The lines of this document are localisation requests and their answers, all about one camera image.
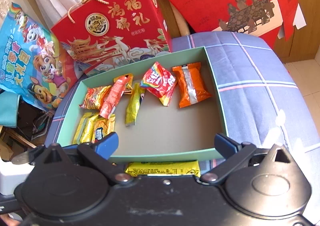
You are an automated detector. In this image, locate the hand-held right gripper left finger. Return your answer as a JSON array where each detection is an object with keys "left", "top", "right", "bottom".
[{"left": 30, "top": 132, "right": 135, "bottom": 183}]

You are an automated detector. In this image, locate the teal cloth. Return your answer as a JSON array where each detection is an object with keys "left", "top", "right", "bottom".
[{"left": 0, "top": 91, "right": 22, "bottom": 127}]

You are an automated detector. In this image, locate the slim yellow snack packet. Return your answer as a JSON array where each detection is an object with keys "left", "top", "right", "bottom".
[{"left": 125, "top": 82, "right": 146, "bottom": 127}]

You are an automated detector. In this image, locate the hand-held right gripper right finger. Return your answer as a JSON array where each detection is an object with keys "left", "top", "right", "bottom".
[{"left": 200, "top": 133, "right": 294, "bottom": 185}]

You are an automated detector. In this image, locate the blue cartoon dog snack bag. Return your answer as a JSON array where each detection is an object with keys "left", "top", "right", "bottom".
[{"left": 0, "top": 2, "right": 80, "bottom": 112}]

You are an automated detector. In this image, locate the yellow orange snack packet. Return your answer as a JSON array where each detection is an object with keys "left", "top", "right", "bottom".
[{"left": 114, "top": 73, "right": 134, "bottom": 94}]

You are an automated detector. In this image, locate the slim red snack packet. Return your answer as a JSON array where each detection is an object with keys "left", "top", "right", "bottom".
[{"left": 99, "top": 76, "right": 130, "bottom": 119}]

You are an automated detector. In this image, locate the grey patterned fabric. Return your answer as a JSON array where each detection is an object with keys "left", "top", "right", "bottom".
[{"left": 31, "top": 111, "right": 54, "bottom": 139}]

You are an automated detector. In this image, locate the yellow bar snack packet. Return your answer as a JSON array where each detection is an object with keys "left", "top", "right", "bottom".
[{"left": 125, "top": 161, "right": 202, "bottom": 179}]

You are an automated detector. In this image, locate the orange striped sticks packet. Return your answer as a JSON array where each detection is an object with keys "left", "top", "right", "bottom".
[{"left": 79, "top": 86, "right": 112, "bottom": 110}]

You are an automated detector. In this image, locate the blue plaid bedsheet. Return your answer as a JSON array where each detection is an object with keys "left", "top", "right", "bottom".
[{"left": 45, "top": 31, "right": 320, "bottom": 191}]

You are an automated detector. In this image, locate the red rainbow snack packet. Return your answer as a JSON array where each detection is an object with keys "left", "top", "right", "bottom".
[{"left": 139, "top": 61, "right": 178, "bottom": 107}]

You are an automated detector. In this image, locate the small yellow snack packet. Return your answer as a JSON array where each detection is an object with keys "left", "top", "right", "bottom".
[{"left": 72, "top": 112, "right": 99, "bottom": 145}]

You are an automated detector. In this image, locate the wooden chair frame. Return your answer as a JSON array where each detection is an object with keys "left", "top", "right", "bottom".
[{"left": 0, "top": 126, "right": 38, "bottom": 162}]

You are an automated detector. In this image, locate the red deer print gift box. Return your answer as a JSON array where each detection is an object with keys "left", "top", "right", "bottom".
[{"left": 51, "top": 0, "right": 173, "bottom": 78}]

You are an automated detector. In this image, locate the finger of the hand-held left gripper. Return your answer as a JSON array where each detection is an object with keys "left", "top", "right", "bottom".
[{"left": 11, "top": 146, "right": 47, "bottom": 167}]

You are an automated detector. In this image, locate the pale green cardboard box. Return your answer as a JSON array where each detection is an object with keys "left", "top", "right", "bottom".
[{"left": 55, "top": 46, "right": 228, "bottom": 164}]

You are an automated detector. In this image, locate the large yellow snack packet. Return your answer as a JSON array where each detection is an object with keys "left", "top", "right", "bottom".
[{"left": 91, "top": 114, "right": 116, "bottom": 144}]

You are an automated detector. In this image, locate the orange clear strip snack packet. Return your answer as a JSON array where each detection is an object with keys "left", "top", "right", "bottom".
[{"left": 172, "top": 62, "right": 213, "bottom": 109}]

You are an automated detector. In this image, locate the wooden wardrobe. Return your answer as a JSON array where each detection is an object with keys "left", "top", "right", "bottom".
[{"left": 272, "top": 0, "right": 320, "bottom": 63}]

